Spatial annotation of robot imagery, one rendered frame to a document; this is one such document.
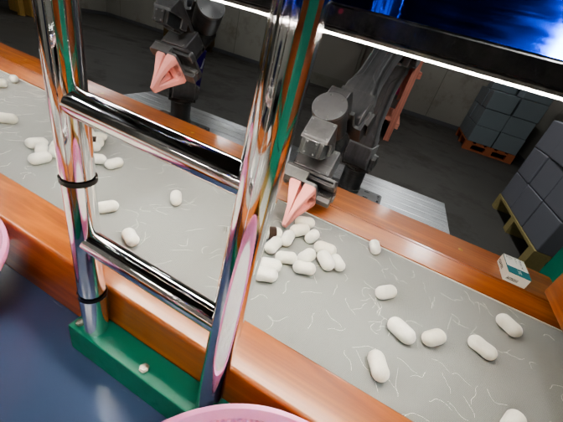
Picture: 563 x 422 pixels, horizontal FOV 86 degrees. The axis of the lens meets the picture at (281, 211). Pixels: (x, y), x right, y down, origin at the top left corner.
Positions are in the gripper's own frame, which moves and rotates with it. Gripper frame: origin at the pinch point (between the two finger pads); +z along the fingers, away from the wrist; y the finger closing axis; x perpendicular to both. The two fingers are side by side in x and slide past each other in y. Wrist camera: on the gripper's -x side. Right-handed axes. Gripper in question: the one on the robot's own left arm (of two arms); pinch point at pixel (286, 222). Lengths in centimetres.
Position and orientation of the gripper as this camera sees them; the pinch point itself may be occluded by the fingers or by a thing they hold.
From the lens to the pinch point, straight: 51.7
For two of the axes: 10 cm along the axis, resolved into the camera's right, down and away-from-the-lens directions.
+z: -4.8, 8.3, -2.8
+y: 8.7, 4.2, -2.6
